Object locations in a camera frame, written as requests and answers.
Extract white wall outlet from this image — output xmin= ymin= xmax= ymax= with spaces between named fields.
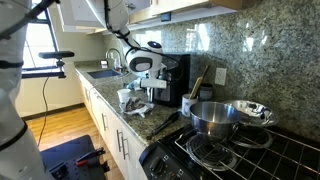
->
xmin=215 ymin=68 xmax=227 ymax=86

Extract chrome kitchen faucet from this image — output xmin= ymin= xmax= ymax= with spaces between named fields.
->
xmin=106 ymin=48 xmax=122 ymax=71

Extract red handled tool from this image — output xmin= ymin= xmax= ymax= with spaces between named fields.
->
xmin=76 ymin=147 xmax=106 ymax=167

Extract steel saucepan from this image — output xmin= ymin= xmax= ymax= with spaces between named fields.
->
xmin=190 ymin=101 xmax=240 ymax=139

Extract wire cooling rack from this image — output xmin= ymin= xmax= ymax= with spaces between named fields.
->
xmin=175 ymin=128 xmax=320 ymax=180

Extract black electric stove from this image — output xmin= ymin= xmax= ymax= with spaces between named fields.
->
xmin=139 ymin=126 xmax=320 ymax=180

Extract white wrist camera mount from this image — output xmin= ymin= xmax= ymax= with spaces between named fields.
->
xmin=141 ymin=79 xmax=167 ymax=89

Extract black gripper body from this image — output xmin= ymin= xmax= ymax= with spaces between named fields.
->
xmin=159 ymin=67 xmax=172 ymax=82

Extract shiny steel mixing bowl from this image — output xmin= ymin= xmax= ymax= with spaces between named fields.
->
xmin=225 ymin=100 xmax=279 ymax=127

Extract white paper cup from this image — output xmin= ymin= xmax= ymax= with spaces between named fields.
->
xmin=117 ymin=89 xmax=131 ymax=103

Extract black steel air fryer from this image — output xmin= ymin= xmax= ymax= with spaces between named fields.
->
xmin=148 ymin=54 xmax=191 ymax=107

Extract black hanging cable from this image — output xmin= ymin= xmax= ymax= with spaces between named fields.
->
xmin=37 ymin=76 xmax=50 ymax=148

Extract dark blue tool cart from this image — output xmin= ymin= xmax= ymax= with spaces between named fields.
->
xmin=41 ymin=135 xmax=110 ymax=180

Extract white utensil mug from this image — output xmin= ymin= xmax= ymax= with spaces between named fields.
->
xmin=181 ymin=94 xmax=198 ymax=117

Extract kitchen sink basin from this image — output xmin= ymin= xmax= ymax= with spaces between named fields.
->
xmin=88 ymin=69 xmax=122 ymax=79

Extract wooden spatula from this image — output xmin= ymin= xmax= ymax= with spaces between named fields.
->
xmin=189 ymin=65 xmax=210 ymax=99

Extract crumpled patterned cloth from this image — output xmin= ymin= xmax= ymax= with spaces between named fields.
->
xmin=119 ymin=97 xmax=154 ymax=118

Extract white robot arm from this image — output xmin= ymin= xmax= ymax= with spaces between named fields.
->
xmin=0 ymin=0 xmax=167 ymax=180

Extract dark jar with lid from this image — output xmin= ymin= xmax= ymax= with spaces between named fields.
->
xmin=199 ymin=83 xmax=213 ymax=100

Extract window with dark frame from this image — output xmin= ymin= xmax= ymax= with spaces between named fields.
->
xmin=23 ymin=10 xmax=58 ymax=70

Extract black camera on stand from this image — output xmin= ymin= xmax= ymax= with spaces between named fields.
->
xmin=22 ymin=51 xmax=74 ymax=79

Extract white lower cabinets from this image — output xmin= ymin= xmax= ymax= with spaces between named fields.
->
xmin=78 ymin=73 xmax=147 ymax=180

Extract crumpled plastic bag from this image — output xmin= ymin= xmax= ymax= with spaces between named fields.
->
xmin=126 ymin=79 xmax=141 ymax=91

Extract black kitchen tongs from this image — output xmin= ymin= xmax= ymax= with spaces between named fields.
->
xmin=146 ymin=111 xmax=181 ymax=140

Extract upper wall cabinets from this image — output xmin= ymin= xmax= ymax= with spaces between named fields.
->
xmin=57 ymin=0 xmax=246 ymax=34

